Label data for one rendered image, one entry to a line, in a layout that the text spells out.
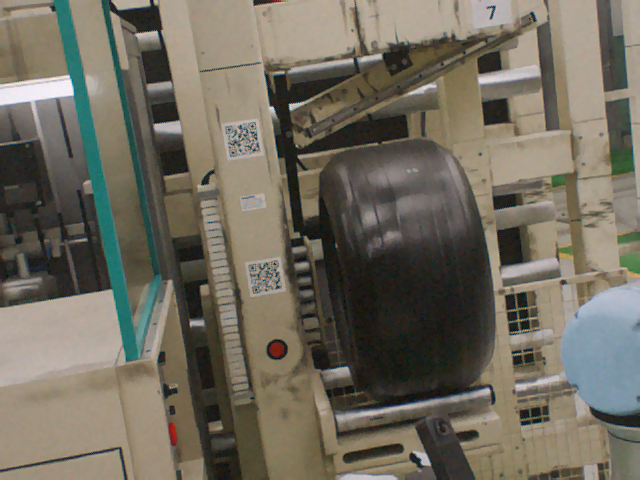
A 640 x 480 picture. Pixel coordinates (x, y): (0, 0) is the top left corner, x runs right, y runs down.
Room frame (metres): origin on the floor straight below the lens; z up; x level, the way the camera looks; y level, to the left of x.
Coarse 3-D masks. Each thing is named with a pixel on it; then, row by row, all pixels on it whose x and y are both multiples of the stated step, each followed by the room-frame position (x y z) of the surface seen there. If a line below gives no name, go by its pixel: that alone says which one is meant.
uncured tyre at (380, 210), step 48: (384, 144) 2.08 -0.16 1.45; (432, 144) 2.03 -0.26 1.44; (336, 192) 1.94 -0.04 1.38; (384, 192) 1.89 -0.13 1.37; (432, 192) 1.89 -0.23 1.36; (336, 240) 1.91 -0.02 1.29; (384, 240) 1.83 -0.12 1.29; (432, 240) 1.83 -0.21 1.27; (480, 240) 1.86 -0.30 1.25; (336, 288) 2.26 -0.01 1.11; (384, 288) 1.80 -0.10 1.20; (432, 288) 1.81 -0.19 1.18; (480, 288) 1.83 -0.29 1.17; (384, 336) 1.81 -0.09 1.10; (432, 336) 1.82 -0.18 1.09; (480, 336) 1.84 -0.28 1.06; (384, 384) 1.88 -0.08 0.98; (432, 384) 1.90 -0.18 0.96
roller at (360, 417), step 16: (400, 400) 1.94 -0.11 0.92; (416, 400) 1.93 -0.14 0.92; (432, 400) 1.93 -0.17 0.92; (448, 400) 1.93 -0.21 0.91; (464, 400) 1.93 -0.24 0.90; (480, 400) 1.93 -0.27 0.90; (336, 416) 1.92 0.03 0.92; (352, 416) 1.91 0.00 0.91; (368, 416) 1.91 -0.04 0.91; (384, 416) 1.92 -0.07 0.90; (400, 416) 1.92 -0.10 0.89; (416, 416) 1.93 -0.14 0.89
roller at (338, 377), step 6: (324, 372) 2.20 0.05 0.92; (330, 372) 2.20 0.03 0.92; (336, 372) 2.20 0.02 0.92; (342, 372) 2.20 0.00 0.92; (348, 372) 2.20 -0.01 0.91; (324, 378) 2.19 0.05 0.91; (330, 378) 2.19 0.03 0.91; (336, 378) 2.19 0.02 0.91; (342, 378) 2.19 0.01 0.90; (348, 378) 2.19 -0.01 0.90; (324, 384) 2.19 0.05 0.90; (330, 384) 2.19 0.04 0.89; (336, 384) 2.19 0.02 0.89; (342, 384) 2.19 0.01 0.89; (348, 384) 2.20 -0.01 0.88
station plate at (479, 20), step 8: (472, 0) 2.28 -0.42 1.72; (480, 0) 2.28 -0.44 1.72; (488, 0) 2.29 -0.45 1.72; (496, 0) 2.29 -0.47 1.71; (504, 0) 2.29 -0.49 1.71; (472, 8) 2.28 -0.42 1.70; (480, 8) 2.28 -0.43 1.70; (488, 8) 2.29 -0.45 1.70; (496, 8) 2.29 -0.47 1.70; (504, 8) 2.29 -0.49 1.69; (472, 16) 2.28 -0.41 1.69; (480, 16) 2.28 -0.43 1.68; (488, 16) 2.29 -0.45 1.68; (496, 16) 2.29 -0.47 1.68; (504, 16) 2.29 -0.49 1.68; (480, 24) 2.28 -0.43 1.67; (488, 24) 2.29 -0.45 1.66; (496, 24) 2.29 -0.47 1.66
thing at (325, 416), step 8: (312, 360) 2.22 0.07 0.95; (312, 368) 2.16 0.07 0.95; (312, 376) 2.10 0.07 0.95; (320, 384) 2.04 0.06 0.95; (320, 392) 1.99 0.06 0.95; (320, 400) 1.94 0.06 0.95; (328, 400) 1.93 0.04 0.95; (320, 408) 1.89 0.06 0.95; (328, 408) 1.88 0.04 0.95; (320, 416) 1.87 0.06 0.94; (328, 416) 1.87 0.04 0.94; (320, 424) 1.88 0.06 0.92; (328, 424) 1.87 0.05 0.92; (320, 432) 1.91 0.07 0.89; (328, 432) 1.87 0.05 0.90; (336, 432) 1.90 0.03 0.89; (328, 440) 1.87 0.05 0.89; (336, 440) 1.87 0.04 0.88; (328, 448) 1.87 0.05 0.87; (336, 448) 1.87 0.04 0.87
